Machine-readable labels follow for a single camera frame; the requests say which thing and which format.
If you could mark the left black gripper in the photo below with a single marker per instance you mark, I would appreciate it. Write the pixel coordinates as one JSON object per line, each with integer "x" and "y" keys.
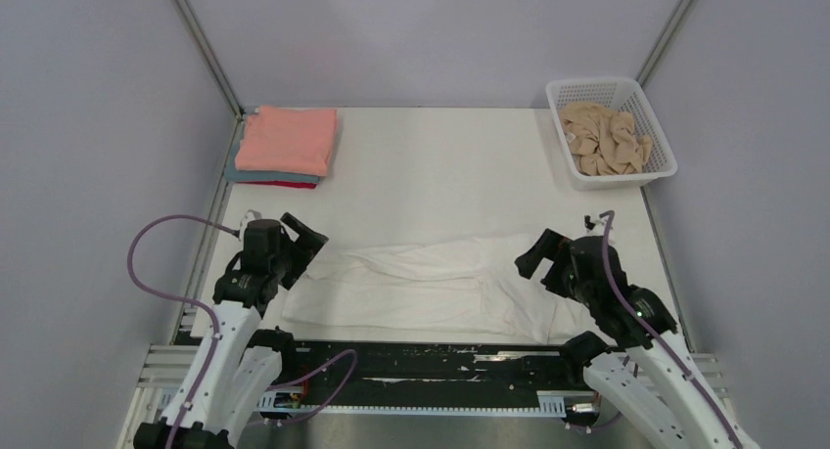
{"x": 306, "y": 245}

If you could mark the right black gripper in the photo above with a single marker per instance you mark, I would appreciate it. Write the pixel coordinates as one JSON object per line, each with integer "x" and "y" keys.
{"x": 550, "y": 246}

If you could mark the white t-shirt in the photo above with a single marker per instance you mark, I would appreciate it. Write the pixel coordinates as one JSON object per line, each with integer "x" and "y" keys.
{"x": 468, "y": 285}

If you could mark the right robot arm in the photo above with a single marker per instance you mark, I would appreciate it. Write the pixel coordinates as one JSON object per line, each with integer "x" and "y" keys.
{"x": 638, "y": 360}

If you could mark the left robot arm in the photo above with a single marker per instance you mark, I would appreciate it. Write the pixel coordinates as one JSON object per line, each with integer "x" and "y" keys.
{"x": 236, "y": 359}

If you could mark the folded red t-shirt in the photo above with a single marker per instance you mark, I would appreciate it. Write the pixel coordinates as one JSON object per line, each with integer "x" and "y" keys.
{"x": 285, "y": 184}

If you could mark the folded pink t-shirt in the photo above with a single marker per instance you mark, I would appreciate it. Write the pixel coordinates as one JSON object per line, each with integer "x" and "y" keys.
{"x": 286, "y": 140}

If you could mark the beige crumpled t-shirt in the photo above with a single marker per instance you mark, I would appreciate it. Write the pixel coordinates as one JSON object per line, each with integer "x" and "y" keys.
{"x": 603, "y": 141}

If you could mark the white plastic basket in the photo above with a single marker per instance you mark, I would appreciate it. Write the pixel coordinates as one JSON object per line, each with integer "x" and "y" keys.
{"x": 618, "y": 94}

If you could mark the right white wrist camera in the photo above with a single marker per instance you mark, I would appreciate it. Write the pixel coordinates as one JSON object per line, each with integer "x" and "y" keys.
{"x": 593, "y": 224}

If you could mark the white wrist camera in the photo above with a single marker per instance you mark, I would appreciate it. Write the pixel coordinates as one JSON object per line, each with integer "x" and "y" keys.
{"x": 593, "y": 224}
{"x": 249, "y": 218}

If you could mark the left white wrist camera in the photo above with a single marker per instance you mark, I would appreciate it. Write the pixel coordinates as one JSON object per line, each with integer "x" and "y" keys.
{"x": 249, "y": 218}

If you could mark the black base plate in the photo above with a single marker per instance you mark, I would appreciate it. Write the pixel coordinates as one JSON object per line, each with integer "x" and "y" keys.
{"x": 408, "y": 375}

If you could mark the left aluminium corner post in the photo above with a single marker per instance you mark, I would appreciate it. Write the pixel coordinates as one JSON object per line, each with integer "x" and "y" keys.
{"x": 188, "y": 16}

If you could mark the aluminium corner post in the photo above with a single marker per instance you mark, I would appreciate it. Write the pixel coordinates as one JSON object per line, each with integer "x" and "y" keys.
{"x": 188, "y": 16}
{"x": 667, "y": 34}

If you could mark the right aluminium corner post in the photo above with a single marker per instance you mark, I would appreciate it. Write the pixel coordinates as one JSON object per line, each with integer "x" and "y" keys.
{"x": 667, "y": 34}

